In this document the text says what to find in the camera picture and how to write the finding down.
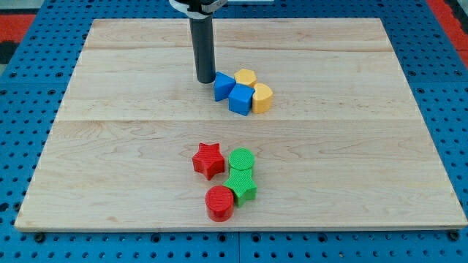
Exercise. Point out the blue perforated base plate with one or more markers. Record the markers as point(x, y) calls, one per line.
point(36, 77)

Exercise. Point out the red star block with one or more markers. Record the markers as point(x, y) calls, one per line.
point(209, 160)

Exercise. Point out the red circle block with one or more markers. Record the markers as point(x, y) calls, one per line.
point(219, 202)

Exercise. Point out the blue triangular block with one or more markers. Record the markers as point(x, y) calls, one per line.
point(223, 85)

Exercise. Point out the blue cube block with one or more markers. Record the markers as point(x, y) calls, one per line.
point(240, 99)

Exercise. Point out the yellow half-round block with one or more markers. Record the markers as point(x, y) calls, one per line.
point(261, 98)

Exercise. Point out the green circle block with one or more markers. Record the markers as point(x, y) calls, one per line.
point(241, 159)

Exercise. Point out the light wooden board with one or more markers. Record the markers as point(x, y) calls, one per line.
point(343, 148)

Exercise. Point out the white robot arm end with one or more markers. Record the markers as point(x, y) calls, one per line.
point(197, 9)

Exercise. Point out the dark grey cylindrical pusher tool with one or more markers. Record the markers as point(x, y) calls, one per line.
point(203, 48)

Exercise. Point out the yellow hexagon block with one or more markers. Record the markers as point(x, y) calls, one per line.
point(246, 77)

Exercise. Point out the green star block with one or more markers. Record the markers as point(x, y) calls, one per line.
point(242, 185)

